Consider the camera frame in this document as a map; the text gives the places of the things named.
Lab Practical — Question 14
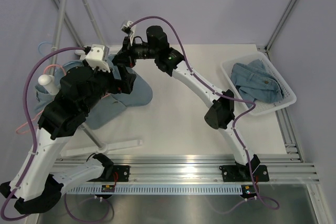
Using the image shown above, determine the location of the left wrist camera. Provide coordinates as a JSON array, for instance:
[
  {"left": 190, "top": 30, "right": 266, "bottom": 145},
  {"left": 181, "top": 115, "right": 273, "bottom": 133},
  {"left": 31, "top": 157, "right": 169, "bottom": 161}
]
[{"left": 85, "top": 44, "right": 110, "bottom": 72}]

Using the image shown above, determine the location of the white clothes rack stand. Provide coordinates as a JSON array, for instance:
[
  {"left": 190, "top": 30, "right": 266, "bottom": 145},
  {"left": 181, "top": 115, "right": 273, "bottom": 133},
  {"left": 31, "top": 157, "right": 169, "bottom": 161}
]
[{"left": 38, "top": 0, "right": 144, "bottom": 156}]

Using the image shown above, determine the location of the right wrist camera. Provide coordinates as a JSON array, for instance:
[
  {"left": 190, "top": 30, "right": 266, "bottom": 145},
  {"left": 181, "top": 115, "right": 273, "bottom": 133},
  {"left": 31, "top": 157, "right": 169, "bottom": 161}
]
[{"left": 121, "top": 20, "right": 137, "bottom": 45}]

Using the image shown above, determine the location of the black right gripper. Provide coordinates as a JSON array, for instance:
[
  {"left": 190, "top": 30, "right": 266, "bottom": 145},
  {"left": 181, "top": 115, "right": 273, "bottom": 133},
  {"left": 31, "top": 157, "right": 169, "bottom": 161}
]
[{"left": 111, "top": 36, "right": 158, "bottom": 69}]

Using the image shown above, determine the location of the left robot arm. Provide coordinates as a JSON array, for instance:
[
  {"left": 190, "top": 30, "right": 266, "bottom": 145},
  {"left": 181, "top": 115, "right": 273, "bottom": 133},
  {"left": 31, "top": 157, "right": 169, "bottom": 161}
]
[{"left": 1, "top": 66, "right": 136, "bottom": 218}]

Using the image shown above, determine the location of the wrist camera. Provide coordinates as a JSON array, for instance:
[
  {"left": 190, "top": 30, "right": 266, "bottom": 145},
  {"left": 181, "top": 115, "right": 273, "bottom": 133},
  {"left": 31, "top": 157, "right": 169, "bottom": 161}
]
[
  {"left": 121, "top": 20, "right": 137, "bottom": 45},
  {"left": 85, "top": 44, "right": 110, "bottom": 72}
]

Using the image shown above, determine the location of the pink wire hanger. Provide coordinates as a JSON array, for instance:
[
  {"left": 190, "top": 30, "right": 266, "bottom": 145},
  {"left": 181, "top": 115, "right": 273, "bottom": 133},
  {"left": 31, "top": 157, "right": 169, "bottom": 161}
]
[{"left": 15, "top": 64, "right": 66, "bottom": 135}]

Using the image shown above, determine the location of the white slotted cable duct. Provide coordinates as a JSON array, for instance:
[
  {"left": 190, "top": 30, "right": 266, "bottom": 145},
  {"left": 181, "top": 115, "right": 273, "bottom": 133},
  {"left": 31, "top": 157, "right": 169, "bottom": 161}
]
[{"left": 68, "top": 184, "right": 243, "bottom": 196}]

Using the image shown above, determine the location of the blue wire hanger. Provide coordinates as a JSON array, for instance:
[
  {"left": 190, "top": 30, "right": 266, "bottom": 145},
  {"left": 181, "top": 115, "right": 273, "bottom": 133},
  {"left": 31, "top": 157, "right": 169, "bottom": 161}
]
[{"left": 37, "top": 41, "right": 52, "bottom": 57}]

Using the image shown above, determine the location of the aluminium rail base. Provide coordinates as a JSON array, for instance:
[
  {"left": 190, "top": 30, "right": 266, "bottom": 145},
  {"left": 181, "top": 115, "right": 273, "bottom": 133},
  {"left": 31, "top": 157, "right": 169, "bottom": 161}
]
[{"left": 51, "top": 154, "right": 320, "bottom": 196}]

